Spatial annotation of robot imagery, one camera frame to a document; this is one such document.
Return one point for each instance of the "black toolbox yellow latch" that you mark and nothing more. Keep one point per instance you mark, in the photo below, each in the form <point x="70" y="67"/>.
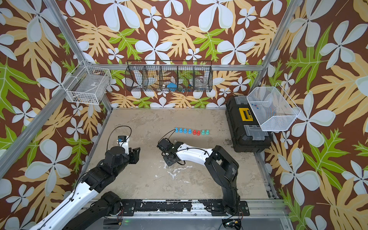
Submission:
<point x="246" y="133"/>

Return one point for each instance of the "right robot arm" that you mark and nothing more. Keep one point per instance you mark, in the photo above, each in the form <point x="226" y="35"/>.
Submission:
<point x="222" y="167"/>

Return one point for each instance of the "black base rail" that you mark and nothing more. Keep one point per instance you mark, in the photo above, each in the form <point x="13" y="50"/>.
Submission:
<point x="214" y="207"/>

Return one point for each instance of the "aluminium frame post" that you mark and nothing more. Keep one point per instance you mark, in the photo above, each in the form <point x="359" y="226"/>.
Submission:
<point x="71" y="40"/>
<point x="281" y="31"/>

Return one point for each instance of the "white wire basket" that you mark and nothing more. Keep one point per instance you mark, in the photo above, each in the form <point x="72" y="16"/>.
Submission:
<point x="273" y="108"/>
<point x="87" y="84"/>

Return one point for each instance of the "white wire basket right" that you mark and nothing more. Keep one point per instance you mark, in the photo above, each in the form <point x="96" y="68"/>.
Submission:
<point x="273" y="108"/>

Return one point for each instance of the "aluminium frame post back right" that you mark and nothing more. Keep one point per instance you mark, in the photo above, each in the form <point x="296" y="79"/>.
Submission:
<point x="281" y="31"/>

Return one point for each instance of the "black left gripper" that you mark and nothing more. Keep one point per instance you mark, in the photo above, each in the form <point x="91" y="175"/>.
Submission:
<point x="134" y="155"/>

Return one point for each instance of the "blue object in basket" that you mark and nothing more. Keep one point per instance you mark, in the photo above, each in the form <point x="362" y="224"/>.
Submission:
<point x="172" y="87"/>

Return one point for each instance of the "black wire basket back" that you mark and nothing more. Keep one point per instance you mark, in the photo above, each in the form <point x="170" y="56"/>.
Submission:
<point x="189" y="76"/>

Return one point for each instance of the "aluminium frame post back left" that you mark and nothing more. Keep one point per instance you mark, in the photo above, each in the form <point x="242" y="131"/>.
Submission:
<point x="71" y="40"/>

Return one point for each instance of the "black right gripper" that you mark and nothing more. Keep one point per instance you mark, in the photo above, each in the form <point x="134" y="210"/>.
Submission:
<point x="165" y="158"/>

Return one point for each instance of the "white wire basket left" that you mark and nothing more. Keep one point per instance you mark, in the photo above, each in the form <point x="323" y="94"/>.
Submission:
<point x="87" y="84"/>

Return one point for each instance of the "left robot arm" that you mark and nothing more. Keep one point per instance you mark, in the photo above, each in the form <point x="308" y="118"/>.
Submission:
<point x="66" y="216"/>

